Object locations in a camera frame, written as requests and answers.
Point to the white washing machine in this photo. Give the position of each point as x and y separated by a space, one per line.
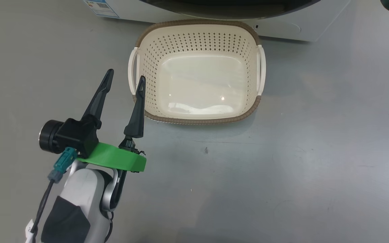
282 27

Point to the black glass washing machine door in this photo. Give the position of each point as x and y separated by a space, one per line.
228 10

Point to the cream perforated laundry basket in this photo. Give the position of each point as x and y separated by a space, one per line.
201 84

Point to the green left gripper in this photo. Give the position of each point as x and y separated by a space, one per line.
113 157

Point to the blue energy label sticker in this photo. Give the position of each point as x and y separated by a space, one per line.
101 7

